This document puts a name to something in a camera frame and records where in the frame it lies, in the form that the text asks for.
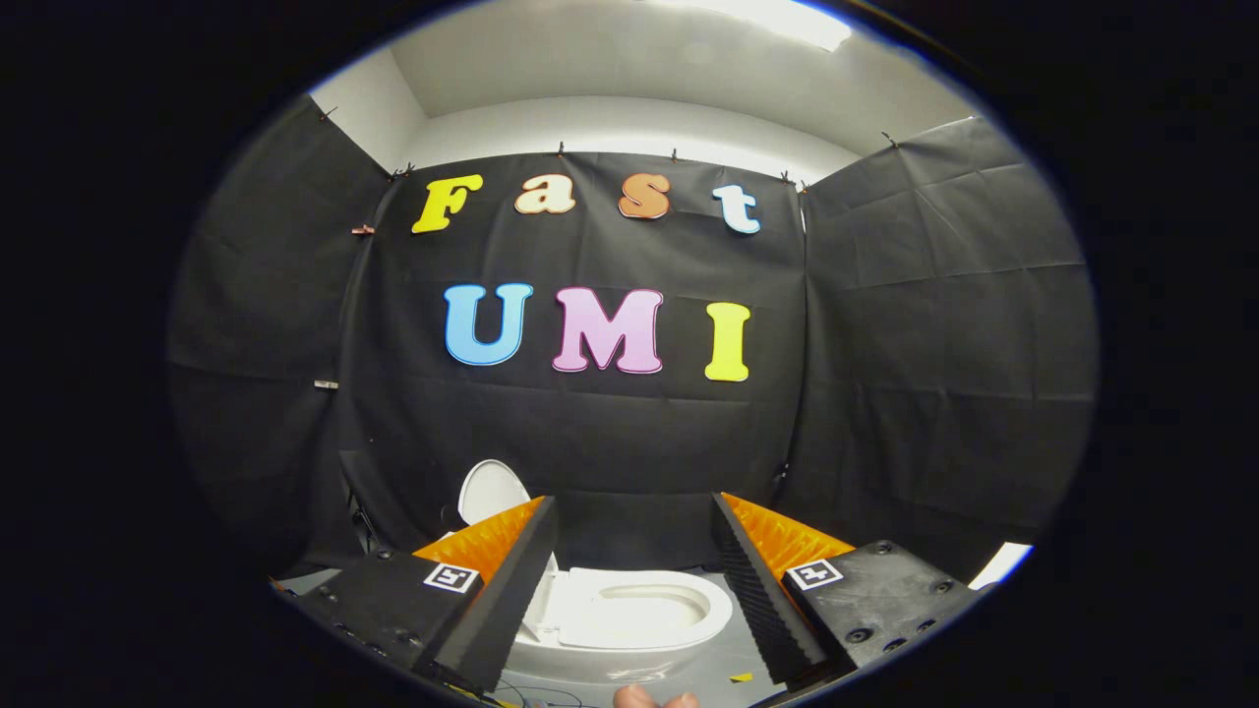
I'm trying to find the thin cables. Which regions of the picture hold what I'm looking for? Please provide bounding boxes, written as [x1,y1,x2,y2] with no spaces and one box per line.
[490,677,583,708]

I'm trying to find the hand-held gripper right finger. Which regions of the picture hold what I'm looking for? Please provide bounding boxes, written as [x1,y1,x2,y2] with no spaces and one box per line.
[710,492,987,690]

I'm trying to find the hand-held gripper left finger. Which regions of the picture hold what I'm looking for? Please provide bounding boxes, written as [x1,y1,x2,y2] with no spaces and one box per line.
[273,496,559,695]

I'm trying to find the black backdrop cloth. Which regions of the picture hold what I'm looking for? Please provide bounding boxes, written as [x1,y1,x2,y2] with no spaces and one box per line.
[167,93,1099,591]

